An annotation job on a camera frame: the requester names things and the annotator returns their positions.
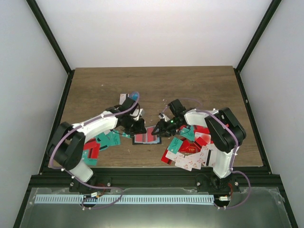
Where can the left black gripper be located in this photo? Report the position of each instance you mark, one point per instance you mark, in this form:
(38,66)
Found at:
(140,128)

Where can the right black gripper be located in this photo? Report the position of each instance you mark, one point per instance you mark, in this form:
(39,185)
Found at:
(163,129)

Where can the red card black stripe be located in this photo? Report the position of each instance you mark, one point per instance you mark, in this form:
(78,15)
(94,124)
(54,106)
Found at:
(93,148)
(151,138)

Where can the black leather card holder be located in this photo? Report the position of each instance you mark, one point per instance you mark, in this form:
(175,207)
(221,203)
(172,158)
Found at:
(158,141)

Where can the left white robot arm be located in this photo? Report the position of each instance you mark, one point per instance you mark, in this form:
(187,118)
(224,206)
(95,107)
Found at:
(66,146)

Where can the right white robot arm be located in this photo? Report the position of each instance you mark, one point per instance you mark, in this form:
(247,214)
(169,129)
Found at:
(226,131)

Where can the teal VIP card right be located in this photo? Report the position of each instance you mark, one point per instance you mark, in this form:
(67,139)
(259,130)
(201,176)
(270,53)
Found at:
(175,145)

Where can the teal vip card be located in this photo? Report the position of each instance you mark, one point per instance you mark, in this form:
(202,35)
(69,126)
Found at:
(175,145)
(108,140)

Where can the red VIP card gold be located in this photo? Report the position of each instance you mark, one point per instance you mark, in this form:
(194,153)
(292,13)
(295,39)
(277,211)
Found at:
(189,147)

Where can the white card magnetic stripe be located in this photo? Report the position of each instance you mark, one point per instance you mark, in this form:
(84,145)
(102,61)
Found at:
(123,98)

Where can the blue card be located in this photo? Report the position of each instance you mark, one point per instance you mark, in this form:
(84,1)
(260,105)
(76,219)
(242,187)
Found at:
(134,96)

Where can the red card front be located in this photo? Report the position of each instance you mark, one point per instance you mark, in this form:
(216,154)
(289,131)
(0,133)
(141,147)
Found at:
(165,160)

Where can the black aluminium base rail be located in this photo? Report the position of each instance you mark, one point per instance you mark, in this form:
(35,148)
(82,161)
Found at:
(152,177)

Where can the light blue slotted rail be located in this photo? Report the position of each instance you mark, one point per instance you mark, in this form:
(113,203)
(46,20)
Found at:
(127,199)

